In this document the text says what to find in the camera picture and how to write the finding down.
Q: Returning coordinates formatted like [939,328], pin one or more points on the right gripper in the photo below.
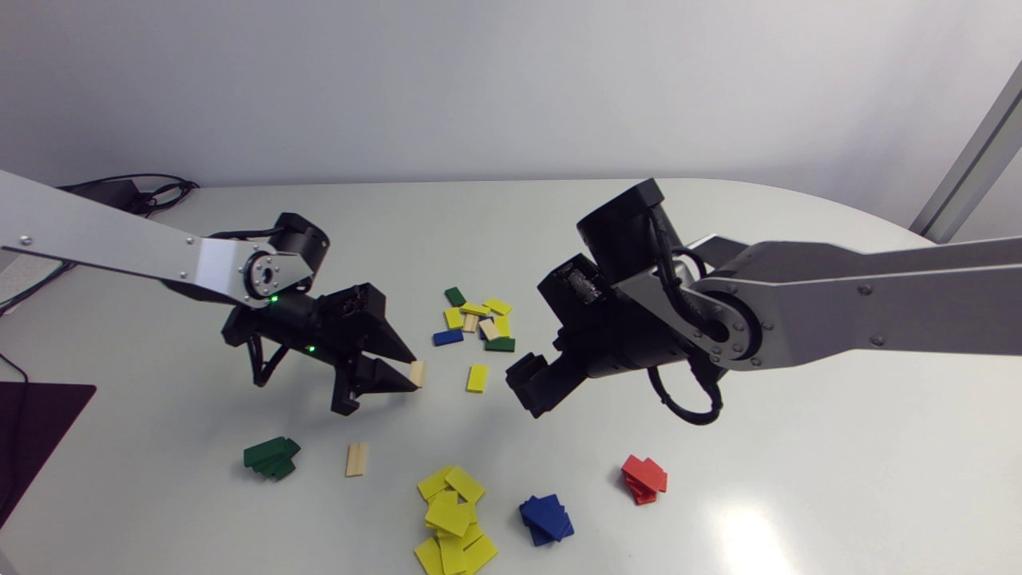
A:
[563,371]

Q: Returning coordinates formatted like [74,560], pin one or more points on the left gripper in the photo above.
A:
[339,339]

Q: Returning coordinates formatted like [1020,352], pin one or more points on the natural wooden block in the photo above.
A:
[417,373]
[356,459]
[489,329]
[471,323]

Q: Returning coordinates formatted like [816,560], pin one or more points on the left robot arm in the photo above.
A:
[120,239]

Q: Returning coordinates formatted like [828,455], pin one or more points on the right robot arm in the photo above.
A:
[838,307]

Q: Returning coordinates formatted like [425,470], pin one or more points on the blue wooden block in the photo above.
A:
[448,337]
[543,511]

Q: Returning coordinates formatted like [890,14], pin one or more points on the green wooden block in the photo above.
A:
[500,344]
[267,451]
[455,296]

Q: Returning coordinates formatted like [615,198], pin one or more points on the yellow wooden block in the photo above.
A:
[480,553]
[465,484]
[433,484]
[474,309]
[477,378]
[429,556]
[502,325]
[453,318]
[498,306]
[449,517]

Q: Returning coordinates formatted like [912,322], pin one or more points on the red wooden block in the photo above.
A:
[645,473]

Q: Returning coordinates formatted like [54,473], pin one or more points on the pile of red wooden blocks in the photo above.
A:
[641,491]

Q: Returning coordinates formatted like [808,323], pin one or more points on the pile of green wooden blocks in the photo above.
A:
[279,467]

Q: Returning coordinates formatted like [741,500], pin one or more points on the pile of blue wooden blocks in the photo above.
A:
[551,531]

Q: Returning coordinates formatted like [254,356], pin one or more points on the pile of yellow wooden blocks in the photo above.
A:
[453,551]

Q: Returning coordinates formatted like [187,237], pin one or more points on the black power brick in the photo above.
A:
[108,193]

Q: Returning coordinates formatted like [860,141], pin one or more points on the dark mat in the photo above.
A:
[40,439]

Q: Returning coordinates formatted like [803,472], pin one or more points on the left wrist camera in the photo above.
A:
[361,303]

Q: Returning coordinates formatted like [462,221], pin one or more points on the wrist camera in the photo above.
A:
[571,283]
[361,303]

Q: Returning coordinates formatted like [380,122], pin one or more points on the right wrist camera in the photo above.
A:
[571,283]

